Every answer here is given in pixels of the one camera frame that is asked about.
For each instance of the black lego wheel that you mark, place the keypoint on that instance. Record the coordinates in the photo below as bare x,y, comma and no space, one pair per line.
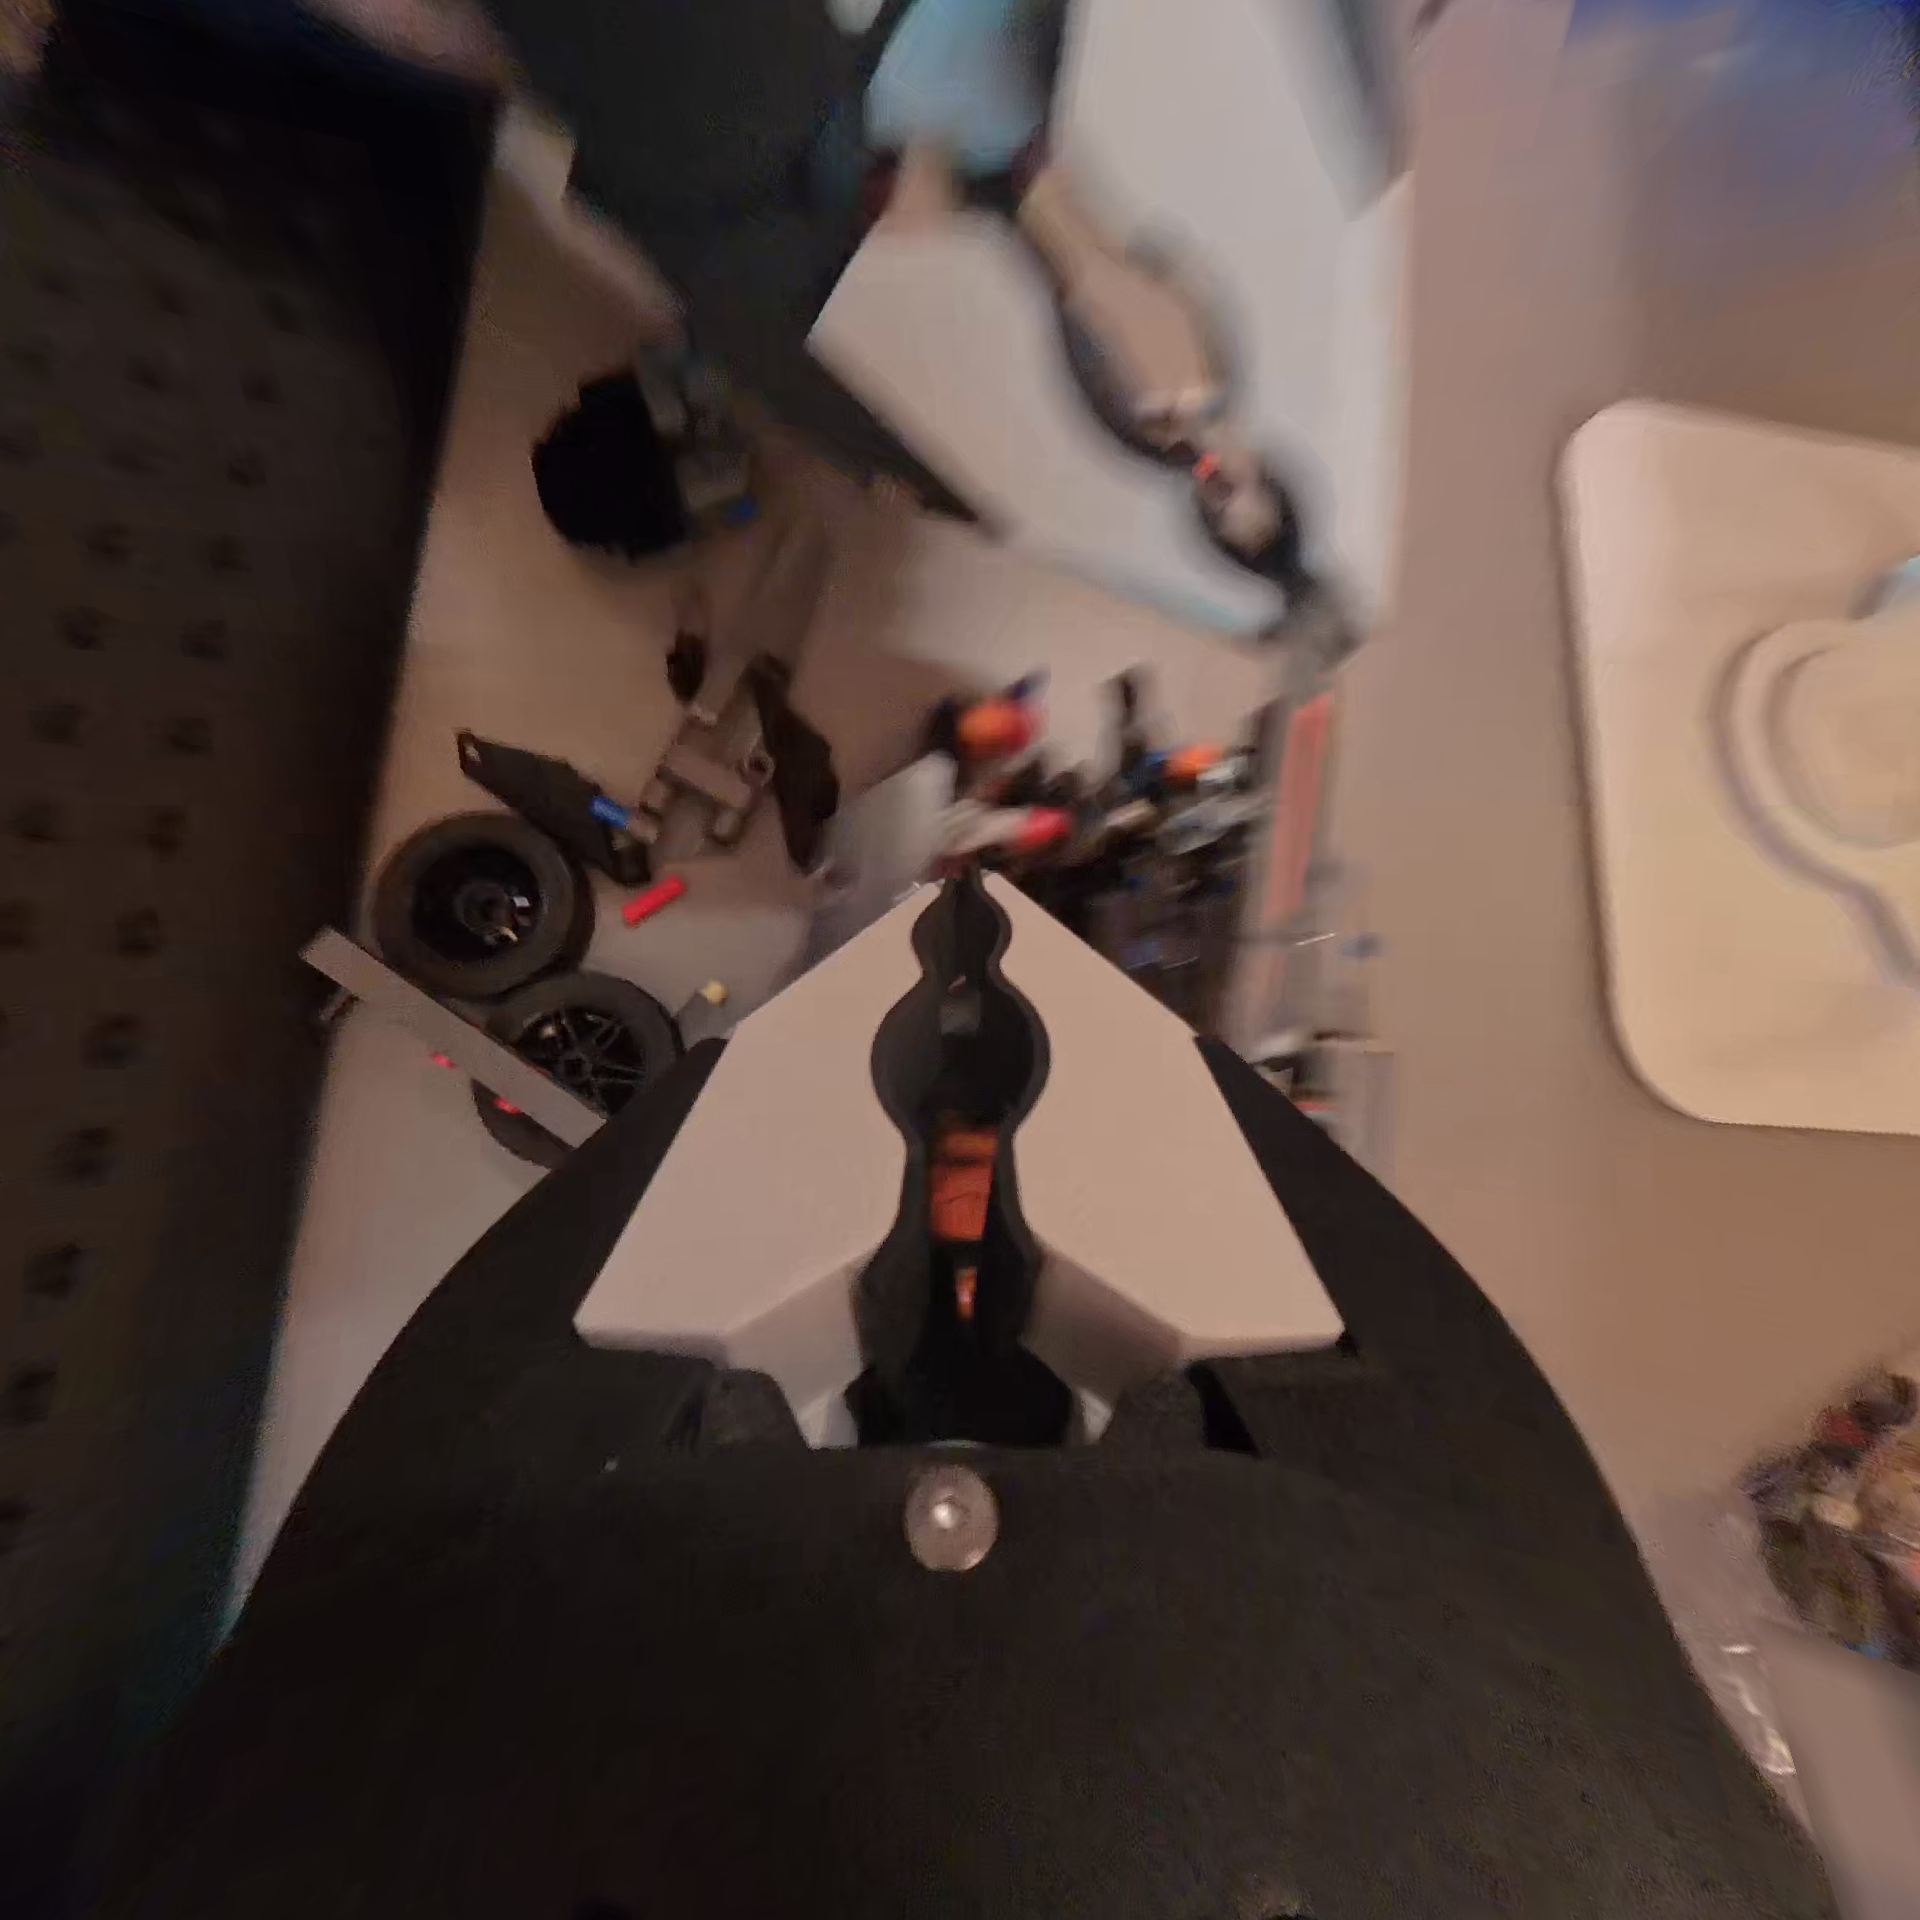
480,908
600,1050

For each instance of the grey lego wing assembly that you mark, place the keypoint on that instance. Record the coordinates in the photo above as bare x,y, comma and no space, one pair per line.
721,764

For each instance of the black lego panel blue pin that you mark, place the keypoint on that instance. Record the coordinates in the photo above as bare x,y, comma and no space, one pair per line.
533,787

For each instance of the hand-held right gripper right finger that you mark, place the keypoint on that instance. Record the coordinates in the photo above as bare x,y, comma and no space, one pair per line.
1172,1201

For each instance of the small red lego axle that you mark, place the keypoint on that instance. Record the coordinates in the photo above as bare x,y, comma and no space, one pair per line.
655,901

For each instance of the white metal stand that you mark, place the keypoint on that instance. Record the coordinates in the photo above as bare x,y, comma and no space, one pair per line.
1650,751

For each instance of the lego car chassis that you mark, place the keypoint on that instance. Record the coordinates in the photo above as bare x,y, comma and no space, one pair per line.
1141,840

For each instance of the black lego fender assembly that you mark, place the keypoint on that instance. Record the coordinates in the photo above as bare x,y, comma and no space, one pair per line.
600,481

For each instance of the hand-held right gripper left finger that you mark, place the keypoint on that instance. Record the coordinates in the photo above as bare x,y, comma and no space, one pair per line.
734,1201

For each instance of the plastic bag with lego pieces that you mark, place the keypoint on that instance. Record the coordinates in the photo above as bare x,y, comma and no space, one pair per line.
1846,1529

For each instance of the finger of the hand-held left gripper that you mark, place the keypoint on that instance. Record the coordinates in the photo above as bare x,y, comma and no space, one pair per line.
1290,181
960,376

